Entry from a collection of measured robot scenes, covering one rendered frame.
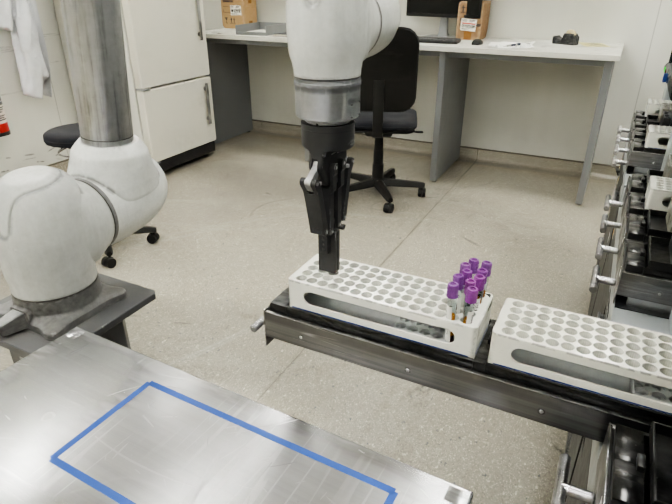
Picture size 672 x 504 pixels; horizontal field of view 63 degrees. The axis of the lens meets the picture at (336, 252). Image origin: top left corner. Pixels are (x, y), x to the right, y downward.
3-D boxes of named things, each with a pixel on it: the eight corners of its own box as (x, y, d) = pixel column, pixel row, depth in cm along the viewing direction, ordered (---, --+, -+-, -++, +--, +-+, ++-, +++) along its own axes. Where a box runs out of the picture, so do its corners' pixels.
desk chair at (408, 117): (328, 211, 332) (326, 26, 285) (339, 177, 389) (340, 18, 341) (426, 216, 326) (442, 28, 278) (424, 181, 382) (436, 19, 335)
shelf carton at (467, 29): (455, 39, 371) (458, 1, 361) (463, 36, 389) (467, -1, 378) (479, 40, 365) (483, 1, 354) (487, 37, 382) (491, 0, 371)
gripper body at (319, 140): (338, 128, 70) (338, 195, 75) (365, 115, 77) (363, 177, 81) (288, 122, 73) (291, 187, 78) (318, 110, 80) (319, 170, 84)
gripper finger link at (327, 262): (337, 231, 82) (335, 233, 82) (337, 271, 85) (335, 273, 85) (320, 227, 84) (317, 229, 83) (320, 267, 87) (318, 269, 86)
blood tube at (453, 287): (456, 350, 77) (461, 283, 72) (450, 355, 76) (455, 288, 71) (447, 345, 78) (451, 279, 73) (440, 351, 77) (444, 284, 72)
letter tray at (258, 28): (235, 34, 402) (235, 25, 399) (259, 30, 431) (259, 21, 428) (265, 36, 393) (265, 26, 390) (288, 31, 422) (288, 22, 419)
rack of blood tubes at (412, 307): (489, 328, 83) (494, 294, 80) (472, 366, 75) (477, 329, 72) (318, 284, 95) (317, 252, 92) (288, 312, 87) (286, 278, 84)
